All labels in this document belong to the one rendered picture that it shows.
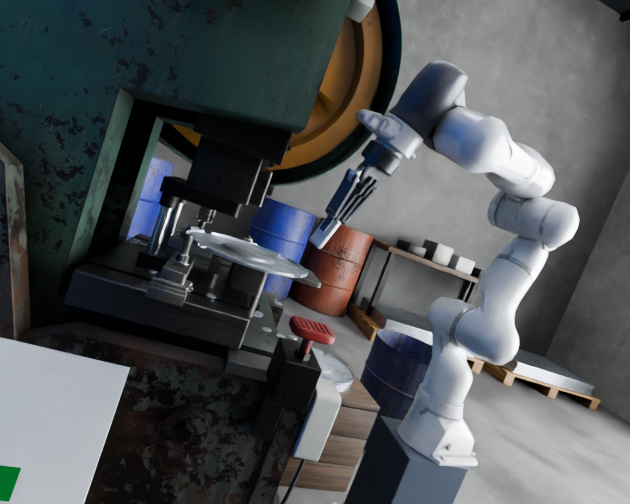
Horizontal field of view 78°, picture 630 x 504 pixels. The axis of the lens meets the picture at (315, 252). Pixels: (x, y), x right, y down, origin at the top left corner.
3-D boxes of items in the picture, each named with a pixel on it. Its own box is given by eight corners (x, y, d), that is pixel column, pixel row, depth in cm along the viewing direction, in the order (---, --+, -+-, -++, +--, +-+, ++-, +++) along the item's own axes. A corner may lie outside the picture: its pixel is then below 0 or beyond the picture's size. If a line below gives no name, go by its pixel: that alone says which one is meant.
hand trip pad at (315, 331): (313, 365, 66) (329, 324, 65) (321, 383, 60) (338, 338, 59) (274, 354, 64) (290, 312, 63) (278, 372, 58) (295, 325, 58)
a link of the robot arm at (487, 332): (503, 275, 111) (567, 298, 95) (450, 345, 109) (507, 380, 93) (487, 252, 106) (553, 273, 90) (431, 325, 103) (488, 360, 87)
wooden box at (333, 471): (315, 427, 179) (342, 358, 175) (346, 492, 143) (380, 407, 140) (231, 413, 165) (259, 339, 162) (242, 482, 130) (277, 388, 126)
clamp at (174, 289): (192, 281, 81) (208, 234, 80) (181, 306, 65) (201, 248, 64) (163, 272, 79) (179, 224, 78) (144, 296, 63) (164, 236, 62)
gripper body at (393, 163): (395, 153, 70) (363, 194, 73) (407, 166, 78) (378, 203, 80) (366, 132, 73) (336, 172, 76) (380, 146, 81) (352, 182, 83)
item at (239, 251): (327, 280, 96) (328, 277, 96) (253, 275, 71) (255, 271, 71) (244, 240, 110) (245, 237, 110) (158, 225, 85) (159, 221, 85)
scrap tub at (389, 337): (400, 421, 217) (433, 342, 212) (438, 476, 177) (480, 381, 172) (332, 404, 207) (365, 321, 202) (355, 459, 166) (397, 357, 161)
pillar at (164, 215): (158, 254, 80) (180, 189, 78) (156, 256, 78) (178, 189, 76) (147, 250, 79) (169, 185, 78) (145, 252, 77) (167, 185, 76)
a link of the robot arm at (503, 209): (584, 174, 97) (523, 166, 110) (548, 149, 87) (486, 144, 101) (552, 246, 99) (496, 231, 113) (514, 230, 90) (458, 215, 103)
